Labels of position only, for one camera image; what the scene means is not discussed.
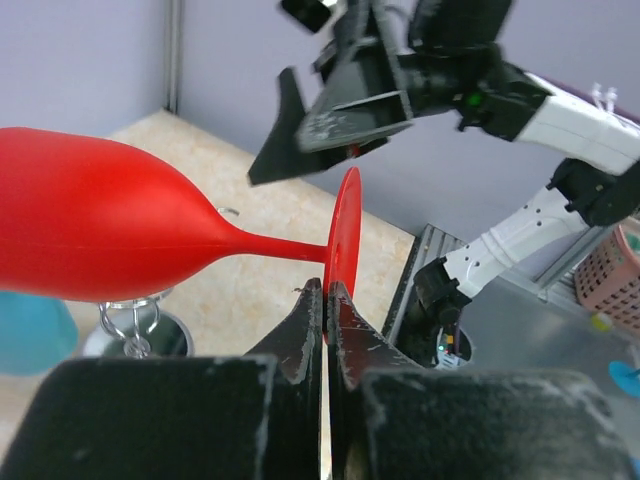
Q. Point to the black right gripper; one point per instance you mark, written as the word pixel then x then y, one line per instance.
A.
pixel 371 89

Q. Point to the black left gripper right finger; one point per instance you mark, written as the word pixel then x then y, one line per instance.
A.
pixel 391 418

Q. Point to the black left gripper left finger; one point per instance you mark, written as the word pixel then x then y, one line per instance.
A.
pixel 255 416

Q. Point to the blue plastic wine glass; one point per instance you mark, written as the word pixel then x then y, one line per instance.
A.
pixel 37 333

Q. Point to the red plastic wine glass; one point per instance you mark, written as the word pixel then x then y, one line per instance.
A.
pixel 95 220

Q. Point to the chrome wine glass rack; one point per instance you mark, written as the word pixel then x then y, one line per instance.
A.
pixel 138 329

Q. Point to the pink plastic basket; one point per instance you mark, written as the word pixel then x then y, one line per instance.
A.
pixel 607 280

